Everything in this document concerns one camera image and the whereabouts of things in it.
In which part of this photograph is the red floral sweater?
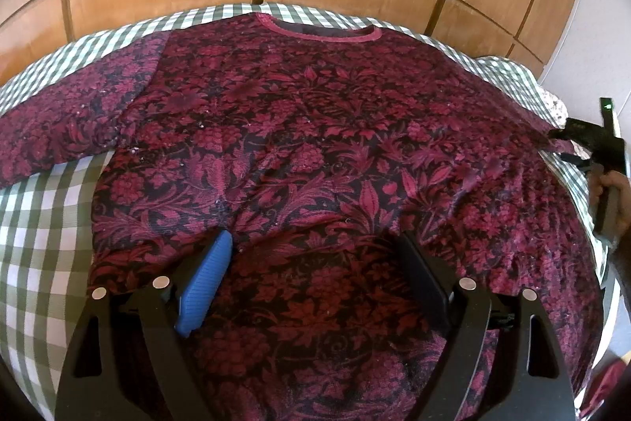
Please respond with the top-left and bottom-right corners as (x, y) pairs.
(0, 13), (606, 421)

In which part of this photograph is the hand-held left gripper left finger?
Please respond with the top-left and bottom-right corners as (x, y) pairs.
(54, 230), (233, 421)

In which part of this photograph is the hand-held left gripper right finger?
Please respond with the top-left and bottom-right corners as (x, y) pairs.
(394, 231), (577, 421)

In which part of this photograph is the floral pillow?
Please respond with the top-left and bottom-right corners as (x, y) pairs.
(537, 83), (570, 128)

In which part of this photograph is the green checked bedsheet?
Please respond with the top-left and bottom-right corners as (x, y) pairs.
(0, 2), (617, 421)

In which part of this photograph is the person's right hand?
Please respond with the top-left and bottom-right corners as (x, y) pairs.
(589, 169), (631, 249)

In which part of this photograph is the dark red cloth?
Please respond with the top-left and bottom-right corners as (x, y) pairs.
(577, 359), (629, 419)

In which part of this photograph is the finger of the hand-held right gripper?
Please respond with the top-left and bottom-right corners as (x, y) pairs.
(547, 118), (601, 166)

